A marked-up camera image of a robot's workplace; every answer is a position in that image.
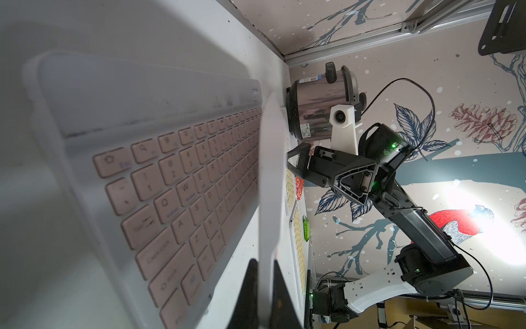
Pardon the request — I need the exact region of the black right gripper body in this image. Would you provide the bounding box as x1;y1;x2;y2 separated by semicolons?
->
307;146;395;205

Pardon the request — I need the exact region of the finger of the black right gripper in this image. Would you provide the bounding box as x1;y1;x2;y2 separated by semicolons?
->
286;143;312;182

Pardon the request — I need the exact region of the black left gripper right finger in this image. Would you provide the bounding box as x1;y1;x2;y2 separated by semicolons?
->
269;260;303;329

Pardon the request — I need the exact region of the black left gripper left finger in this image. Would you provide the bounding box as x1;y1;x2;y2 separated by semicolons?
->
227;259;259;329

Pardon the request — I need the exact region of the yellow keyboard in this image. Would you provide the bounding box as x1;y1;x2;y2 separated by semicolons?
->
289;201;307;307
285;169;297;216

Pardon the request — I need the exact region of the pink keyboard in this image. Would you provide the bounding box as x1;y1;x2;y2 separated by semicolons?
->
22;52;262;328
258;93;287;328

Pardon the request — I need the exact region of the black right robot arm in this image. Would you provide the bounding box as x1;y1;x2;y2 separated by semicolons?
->
287;123;473;322

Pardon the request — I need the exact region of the red small packet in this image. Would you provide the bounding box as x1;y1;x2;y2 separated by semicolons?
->
295;177;304;200

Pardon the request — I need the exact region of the green small packet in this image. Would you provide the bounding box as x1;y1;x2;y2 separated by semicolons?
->
302;216;311;242

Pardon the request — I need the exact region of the steel rice cooker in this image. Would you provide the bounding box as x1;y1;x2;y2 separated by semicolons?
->
286;62;367;143

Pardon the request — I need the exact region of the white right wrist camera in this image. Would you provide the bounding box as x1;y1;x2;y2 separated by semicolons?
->
330;104;360;156

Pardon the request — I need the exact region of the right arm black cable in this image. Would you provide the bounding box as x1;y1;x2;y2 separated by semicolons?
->
361;77;494;311

